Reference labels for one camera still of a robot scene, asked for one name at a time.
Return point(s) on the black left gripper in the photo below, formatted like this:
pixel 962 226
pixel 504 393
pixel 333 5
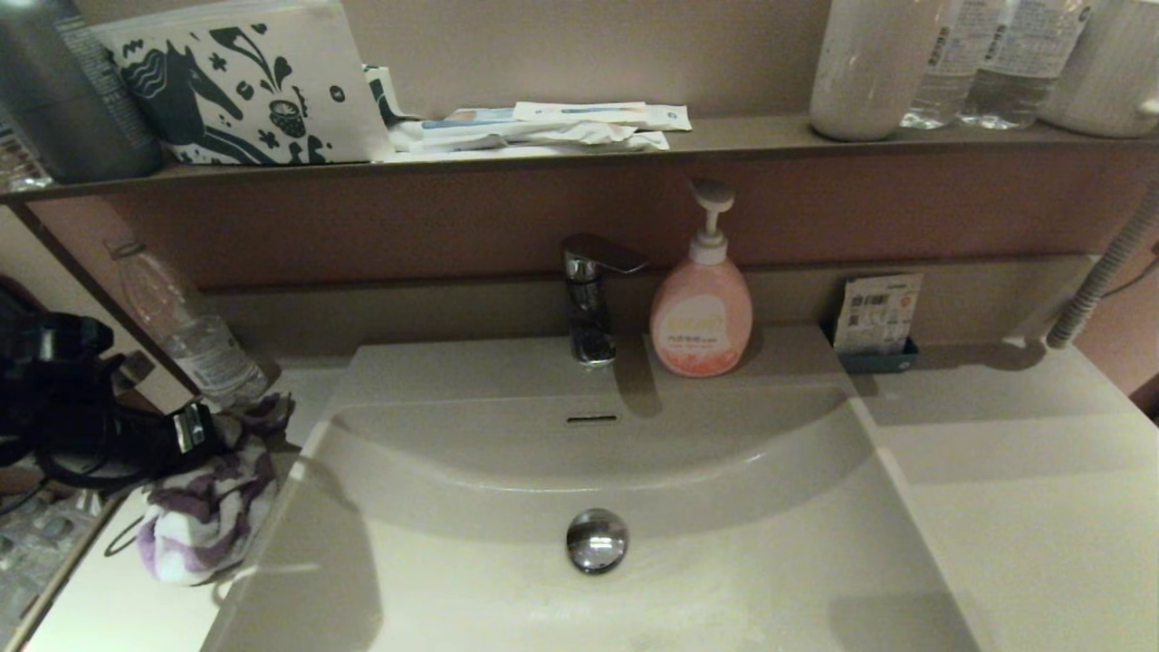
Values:
pixel 194 427

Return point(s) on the purple white striped cloth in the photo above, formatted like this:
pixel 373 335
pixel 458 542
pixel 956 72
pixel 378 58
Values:
pixel 208 516

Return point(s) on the chrome lever faucet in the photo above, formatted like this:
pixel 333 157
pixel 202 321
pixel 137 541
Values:
pixel 593 340

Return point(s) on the white ceramic sink basin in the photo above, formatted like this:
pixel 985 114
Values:
pixel 724 580

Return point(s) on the clear plastic water bottle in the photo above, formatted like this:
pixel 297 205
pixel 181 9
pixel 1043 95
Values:
pixel 199 344

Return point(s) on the clear drinking glass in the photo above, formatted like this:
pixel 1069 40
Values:
pixel 18 167

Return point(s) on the horse print pouch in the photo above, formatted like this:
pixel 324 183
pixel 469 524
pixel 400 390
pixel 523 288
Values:
pixel 272 86

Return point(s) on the grey cylindrical container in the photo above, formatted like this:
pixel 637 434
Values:
pixel 68 100

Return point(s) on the small dark print pouch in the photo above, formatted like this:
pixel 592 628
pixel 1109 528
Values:
pixel 387 93

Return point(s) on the blue striped toiletry sachet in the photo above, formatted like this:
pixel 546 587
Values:
pixel 471 119

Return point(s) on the chrome drain stopper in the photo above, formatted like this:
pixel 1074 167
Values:
pixel 597 541

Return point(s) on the crumpled white toiletry packet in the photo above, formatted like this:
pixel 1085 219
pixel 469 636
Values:
pixel 543 138

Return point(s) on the pink soap pump bottle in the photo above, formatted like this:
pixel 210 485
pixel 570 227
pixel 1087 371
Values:
pixel 700 319

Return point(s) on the long white toiletry sachet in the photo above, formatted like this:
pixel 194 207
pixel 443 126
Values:
pixel 611 114

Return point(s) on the small blue tray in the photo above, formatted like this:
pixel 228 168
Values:
pixel 876 363

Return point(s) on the white ceramic jar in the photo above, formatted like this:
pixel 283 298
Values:
pixel 869 77

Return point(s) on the clear labelled water bottle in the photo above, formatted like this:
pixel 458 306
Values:
pixel 946 86
pixel 1019 86

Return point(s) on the white ribbed container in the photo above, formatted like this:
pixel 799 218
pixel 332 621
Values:
pixel 1109 86

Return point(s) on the brown wall shelf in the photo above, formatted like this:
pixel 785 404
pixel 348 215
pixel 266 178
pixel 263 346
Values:
pixel 770 136

